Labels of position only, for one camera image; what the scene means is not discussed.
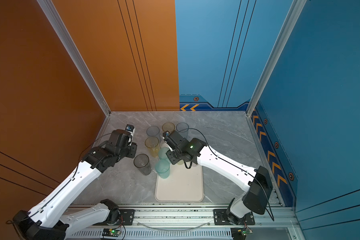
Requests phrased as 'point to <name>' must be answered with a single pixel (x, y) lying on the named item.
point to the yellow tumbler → (152, 143)
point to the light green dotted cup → (181, 162)
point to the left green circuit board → (111, 232)
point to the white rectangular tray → (183, 184)
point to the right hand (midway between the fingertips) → (171, 153)
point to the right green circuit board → (239, 233)
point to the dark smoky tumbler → (141, 161)
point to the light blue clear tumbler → (183, 128)
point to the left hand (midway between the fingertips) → (132, 143)
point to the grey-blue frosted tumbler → (153, 131)
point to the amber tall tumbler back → (168, 126)
